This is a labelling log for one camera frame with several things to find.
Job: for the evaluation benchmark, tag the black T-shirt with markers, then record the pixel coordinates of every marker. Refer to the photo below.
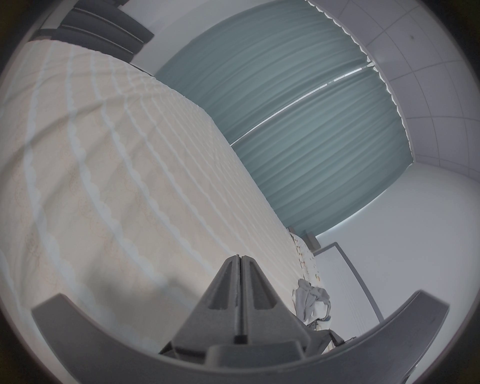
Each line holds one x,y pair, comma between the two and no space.
324,339

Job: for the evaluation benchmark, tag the bed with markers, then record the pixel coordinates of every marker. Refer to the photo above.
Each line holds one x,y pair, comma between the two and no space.
112,168

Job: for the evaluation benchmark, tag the grey bedside table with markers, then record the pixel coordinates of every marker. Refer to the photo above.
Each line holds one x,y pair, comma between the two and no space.
311,238

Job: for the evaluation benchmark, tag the white printed pillow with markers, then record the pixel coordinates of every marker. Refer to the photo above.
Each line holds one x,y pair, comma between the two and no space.
307,258

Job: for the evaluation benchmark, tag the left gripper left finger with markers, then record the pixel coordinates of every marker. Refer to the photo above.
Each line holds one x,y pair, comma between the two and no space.
213,322

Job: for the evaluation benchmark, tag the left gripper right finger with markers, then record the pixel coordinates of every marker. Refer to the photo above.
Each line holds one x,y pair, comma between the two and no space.
273,322

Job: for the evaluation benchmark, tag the pile of clothes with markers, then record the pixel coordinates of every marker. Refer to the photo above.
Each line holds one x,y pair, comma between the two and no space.
311,300

